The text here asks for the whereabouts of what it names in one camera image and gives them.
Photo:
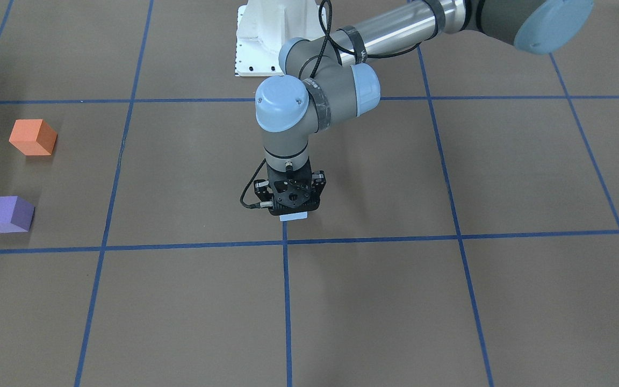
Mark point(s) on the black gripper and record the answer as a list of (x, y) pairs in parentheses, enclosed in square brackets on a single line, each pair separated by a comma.
[(319, 184)]

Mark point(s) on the light blue foam block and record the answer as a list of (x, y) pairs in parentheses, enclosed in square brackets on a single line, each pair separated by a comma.
[(293, 216)]

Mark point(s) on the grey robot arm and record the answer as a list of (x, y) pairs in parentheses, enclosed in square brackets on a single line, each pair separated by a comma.
[(329, 80)]

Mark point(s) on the orange foam block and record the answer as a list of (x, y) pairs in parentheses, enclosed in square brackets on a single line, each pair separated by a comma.
[(33, 137)]

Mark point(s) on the purple foam block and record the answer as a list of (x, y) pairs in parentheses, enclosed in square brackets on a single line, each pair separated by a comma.
[(15, 214)]

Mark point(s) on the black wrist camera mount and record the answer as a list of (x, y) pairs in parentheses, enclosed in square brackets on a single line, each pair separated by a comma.
[(263, 191)]

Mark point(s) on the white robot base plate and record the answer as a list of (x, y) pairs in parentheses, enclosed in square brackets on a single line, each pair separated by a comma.
[(264, 26)]

